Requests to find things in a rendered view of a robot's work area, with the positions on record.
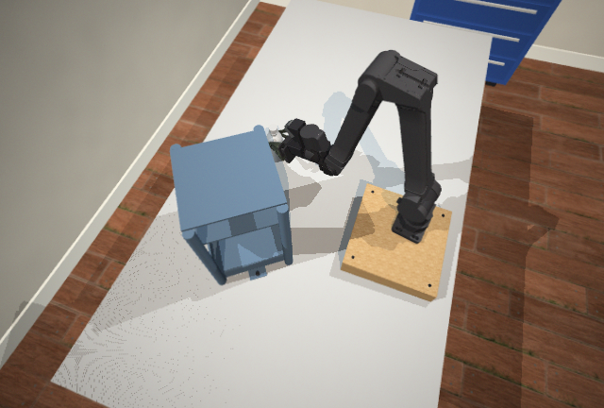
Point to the blue shelving unit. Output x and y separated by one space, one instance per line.
228 190

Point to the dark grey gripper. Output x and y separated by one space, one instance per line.
282 149

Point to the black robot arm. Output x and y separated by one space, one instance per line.
383 80

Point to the grey bottle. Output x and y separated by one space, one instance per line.
274 136

